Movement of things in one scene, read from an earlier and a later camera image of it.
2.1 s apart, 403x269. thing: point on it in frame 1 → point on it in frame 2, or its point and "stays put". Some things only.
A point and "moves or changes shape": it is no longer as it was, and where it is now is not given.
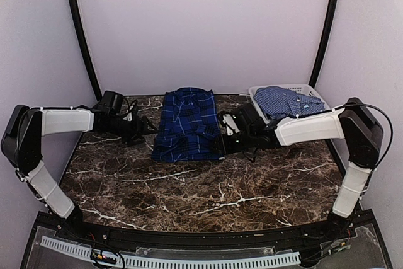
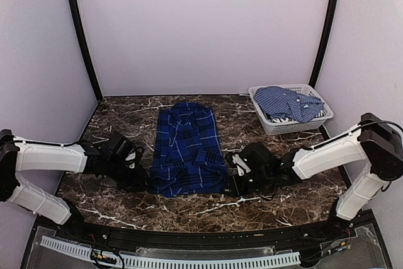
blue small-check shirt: (280, 103) stays put
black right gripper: (225, 146) → (235, 188)
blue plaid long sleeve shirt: (187, 126) moves or changes shape
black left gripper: (138, 131) → (138, 184)
